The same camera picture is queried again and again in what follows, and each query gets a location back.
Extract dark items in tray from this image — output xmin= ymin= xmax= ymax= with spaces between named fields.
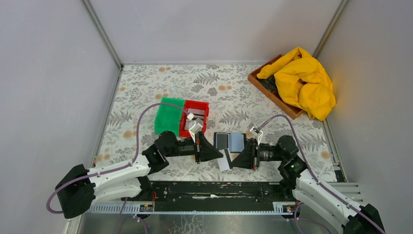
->
xmin=259 ymin=75 xmax=278 ymax=92

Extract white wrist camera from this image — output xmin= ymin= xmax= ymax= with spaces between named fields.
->
xmin=188 ymin=118 xmax=204 ymax=142
xmin=248 ymin=123 xmax=263 ymax=147

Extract clear card stack in bin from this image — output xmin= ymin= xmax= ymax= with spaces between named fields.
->
xmin=184 ymin=108 xmax=206 ymax=131

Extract red plastic bin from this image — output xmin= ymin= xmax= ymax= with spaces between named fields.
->
xmin=179 ymin=99 xmax=209 ymax=137

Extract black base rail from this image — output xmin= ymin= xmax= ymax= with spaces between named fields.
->
xmin=121 ymin=180 xmax=312 ymax=213

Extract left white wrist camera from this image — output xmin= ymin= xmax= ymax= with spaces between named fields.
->
xmin=188 ymin=118 xmax=204 ymax=142

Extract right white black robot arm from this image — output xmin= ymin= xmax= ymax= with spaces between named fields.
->
xmin=230 ymin=135 xmax=385 ymax=234

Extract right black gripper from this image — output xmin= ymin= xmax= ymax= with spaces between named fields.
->
xmin=229 ymin=138 xmax=285 ymax=170

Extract black leather card holder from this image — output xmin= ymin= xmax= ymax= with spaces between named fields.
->
xmin=213 ymin=132 xmax=246 ymax=153

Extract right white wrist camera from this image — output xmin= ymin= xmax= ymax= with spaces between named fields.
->
xmin=248 ymin=123 xmax=263 ymax=147

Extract brown wooden tray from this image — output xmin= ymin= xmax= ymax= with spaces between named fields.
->
xmin=248 ymin=54 xmax=304 ymax=119

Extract green plastic bin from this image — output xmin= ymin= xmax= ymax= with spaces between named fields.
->
xmin=154 ymin=105 xmax=183 ymax=136

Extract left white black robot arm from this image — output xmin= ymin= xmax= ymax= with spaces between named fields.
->
xmin=55 ymin=131 xmax=223 ymax=219

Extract grey slotted cable duct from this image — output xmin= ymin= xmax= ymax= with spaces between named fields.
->
xmin=84 ymin=202 xmax=291 ymax=216

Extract yellow cloth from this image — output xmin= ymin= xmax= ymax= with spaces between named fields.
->
xmin=256 ymin=47 xmax=336 ymax=121

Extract white card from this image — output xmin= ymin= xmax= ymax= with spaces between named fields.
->
xmin=217 ymin=148 xmax=233 ymax=172

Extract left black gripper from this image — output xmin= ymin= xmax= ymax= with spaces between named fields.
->
xmin=164 ymin=131 xmax=223 ymax=164

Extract floral table mat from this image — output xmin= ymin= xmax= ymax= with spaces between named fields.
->
xmin=95 ymin=65 xmax=336 ymax=182

